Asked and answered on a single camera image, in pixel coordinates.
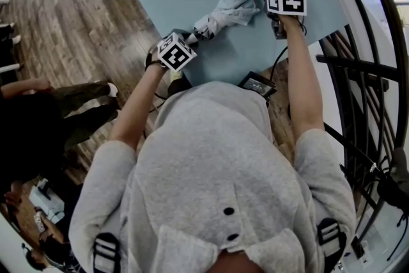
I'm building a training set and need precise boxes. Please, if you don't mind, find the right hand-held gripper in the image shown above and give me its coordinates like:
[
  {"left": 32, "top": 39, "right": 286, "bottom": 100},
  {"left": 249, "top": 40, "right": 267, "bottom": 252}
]
[{"left": 265, "top": 0, "right": 307, "bottom": 40}]

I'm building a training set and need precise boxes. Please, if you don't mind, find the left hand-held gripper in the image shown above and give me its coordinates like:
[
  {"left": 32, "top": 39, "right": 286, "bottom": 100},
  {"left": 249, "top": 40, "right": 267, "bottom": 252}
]
[{"left": 156, "top": 29, "right": 198, "bottom": 72}]

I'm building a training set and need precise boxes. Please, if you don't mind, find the person's right forearm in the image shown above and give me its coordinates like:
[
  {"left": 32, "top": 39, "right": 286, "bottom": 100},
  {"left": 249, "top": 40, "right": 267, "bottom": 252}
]
[{"left": 279, "top": 14, "right": 327, "bottom": 139}]

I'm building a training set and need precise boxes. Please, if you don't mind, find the black and white strap buckle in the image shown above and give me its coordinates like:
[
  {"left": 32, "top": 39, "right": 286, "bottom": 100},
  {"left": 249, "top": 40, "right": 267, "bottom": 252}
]
[
  {"left": 92, "top": 232, "right": 122, "bottom": 273},
  {"left": 316, "top": 217, "right": 348, "bottom": 270}
]

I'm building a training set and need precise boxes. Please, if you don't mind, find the black cable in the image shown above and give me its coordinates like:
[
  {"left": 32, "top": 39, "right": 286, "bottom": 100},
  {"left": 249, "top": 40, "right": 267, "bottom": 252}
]
[{"left": 270, "top": 16, "right": 308, "bottom": 82}]

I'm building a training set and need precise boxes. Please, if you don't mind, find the black box device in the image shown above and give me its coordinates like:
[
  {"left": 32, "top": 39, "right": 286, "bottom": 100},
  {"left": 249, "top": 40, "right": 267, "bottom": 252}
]
[{"left": 238, "top": 71, "right": 277, "bottom": 100}]

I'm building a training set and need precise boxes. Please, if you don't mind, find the grey fleece sweater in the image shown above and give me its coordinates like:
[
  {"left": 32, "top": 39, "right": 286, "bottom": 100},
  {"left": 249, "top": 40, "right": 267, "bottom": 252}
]
[{"left": 68, "top": 81, "right": 357, "bottom": 273}]

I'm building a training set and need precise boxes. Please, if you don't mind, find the black metal railing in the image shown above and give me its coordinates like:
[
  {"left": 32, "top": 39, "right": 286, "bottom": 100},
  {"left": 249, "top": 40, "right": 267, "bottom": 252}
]
[{"left": 314, "top": 0, "right": 409, "bottom": 266}]

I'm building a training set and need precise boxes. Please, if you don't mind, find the black wrist strap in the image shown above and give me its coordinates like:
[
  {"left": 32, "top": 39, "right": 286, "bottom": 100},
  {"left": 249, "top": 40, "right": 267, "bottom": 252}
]
[{"left": 144, "top": 52, "right": 161, "bottom": 72}]

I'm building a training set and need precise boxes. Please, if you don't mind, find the person's left forearm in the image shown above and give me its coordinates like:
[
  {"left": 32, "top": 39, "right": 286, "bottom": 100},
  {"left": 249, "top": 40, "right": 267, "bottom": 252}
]
[{"left": 109, "top": 59, "right": 171, "bottom": 152}]

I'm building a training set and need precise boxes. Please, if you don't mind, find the light blue umbrella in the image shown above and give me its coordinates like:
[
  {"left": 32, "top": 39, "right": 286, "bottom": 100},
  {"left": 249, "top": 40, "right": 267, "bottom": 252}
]
[{"left": 186, "top": 0, "right": 268, "bottom": 44}]

